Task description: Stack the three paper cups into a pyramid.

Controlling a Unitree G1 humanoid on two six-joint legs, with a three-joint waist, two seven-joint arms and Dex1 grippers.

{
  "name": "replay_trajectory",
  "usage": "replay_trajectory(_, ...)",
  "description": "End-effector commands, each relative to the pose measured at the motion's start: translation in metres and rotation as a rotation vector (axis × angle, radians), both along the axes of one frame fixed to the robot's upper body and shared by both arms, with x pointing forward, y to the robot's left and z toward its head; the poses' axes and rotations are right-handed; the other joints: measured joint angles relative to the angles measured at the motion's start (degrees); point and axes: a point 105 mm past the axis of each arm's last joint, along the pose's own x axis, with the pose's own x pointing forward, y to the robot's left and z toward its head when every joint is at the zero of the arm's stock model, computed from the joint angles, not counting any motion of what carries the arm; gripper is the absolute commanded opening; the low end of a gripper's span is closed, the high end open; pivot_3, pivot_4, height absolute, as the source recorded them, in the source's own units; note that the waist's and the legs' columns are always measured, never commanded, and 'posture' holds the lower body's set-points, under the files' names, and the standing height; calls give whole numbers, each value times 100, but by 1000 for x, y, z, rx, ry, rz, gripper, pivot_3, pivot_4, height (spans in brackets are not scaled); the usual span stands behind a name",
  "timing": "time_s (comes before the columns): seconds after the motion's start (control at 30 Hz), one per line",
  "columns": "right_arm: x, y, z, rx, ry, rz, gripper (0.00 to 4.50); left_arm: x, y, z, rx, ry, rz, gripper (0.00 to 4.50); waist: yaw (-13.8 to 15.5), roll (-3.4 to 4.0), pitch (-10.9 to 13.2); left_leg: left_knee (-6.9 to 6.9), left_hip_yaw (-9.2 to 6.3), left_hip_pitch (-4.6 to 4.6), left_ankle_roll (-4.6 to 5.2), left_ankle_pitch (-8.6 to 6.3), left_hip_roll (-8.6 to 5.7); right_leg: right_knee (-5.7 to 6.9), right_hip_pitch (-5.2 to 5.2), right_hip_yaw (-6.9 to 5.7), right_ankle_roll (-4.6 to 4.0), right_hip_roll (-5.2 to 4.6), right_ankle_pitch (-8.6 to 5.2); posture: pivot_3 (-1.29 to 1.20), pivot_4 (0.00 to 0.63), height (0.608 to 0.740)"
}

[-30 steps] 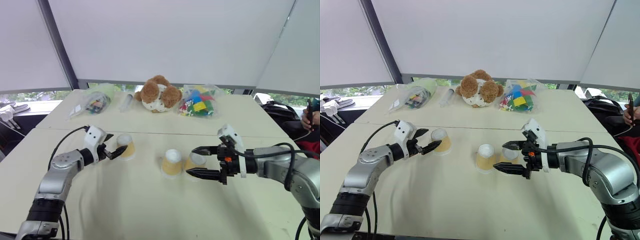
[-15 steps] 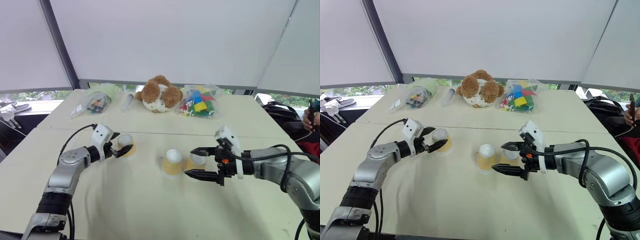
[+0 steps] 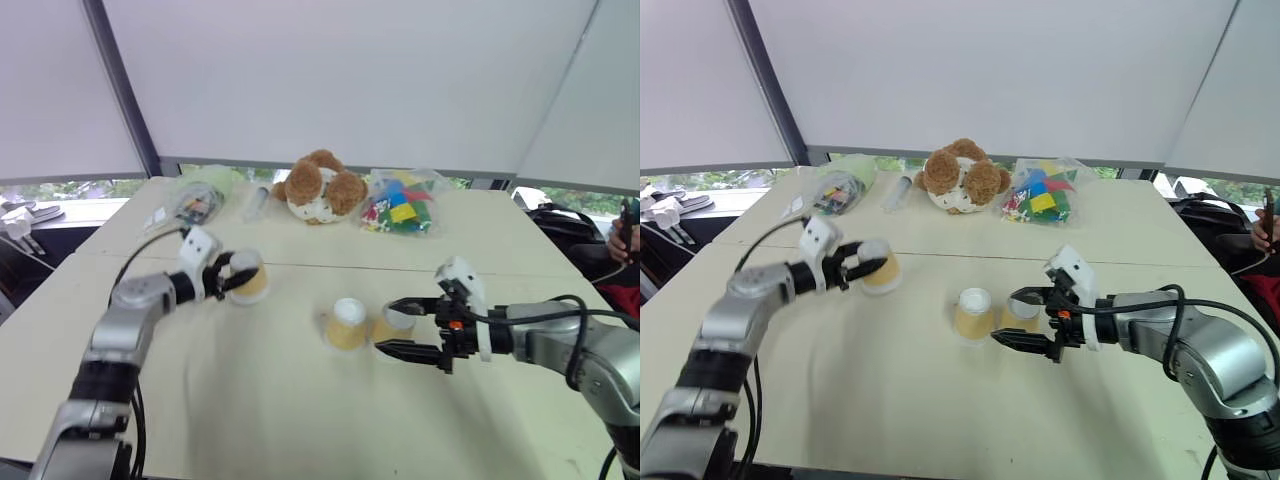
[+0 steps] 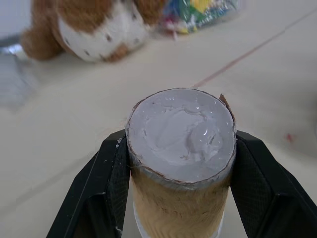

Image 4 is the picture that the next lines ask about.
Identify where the brown and white plush toy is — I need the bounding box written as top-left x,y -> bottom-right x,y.
20,0 -> 167,62

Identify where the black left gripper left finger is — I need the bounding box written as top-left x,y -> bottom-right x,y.
46,129 -> 131,238

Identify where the brown paper cup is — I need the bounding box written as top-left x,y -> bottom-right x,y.
124,88 -> 238,238

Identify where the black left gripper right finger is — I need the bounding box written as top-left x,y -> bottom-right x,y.
229,130 -> 317,238

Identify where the clear bag of colourful items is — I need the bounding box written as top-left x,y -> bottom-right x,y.
159,0 -> 240,40

